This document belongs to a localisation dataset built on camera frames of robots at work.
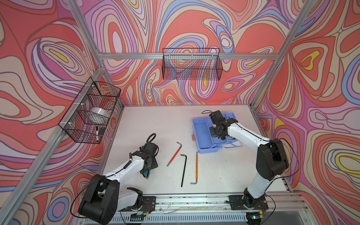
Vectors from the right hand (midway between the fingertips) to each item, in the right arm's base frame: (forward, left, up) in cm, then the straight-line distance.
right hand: (218, 134), depth 92 cm
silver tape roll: (0, +65, +24) cm, 69 cm away
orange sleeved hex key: (-20, +15, -9) cm, 27 cm away
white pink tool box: (-4, +6, +7) cm, 11 cm away
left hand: (-16, +43, -8) cm, 47 cm away
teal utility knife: (-25, +44, +2) cm, 51 cm away
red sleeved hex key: (-9, +29, -9) cm, 32 cm away
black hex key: (-19, +23, -8) cm, 32 cm away
